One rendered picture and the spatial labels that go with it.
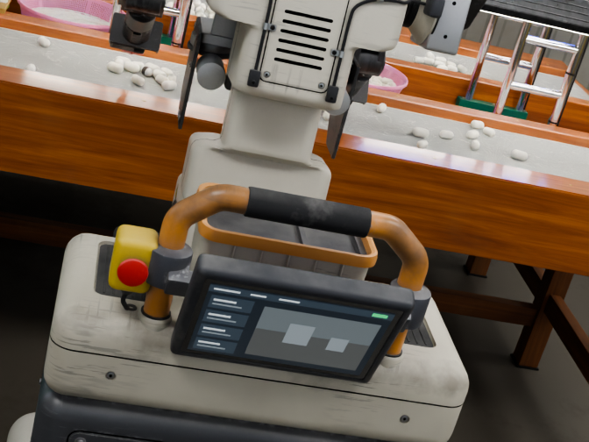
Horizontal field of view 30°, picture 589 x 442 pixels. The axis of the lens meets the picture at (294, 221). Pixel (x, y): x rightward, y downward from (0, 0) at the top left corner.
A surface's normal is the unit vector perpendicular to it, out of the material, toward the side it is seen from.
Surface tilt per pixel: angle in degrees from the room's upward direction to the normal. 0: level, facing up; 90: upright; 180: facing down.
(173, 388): 90
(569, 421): 0
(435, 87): 90
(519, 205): 90
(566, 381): 0
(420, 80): 90
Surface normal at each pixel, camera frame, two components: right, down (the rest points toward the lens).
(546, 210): 0.11, 0.43
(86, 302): 0.24, -0.89
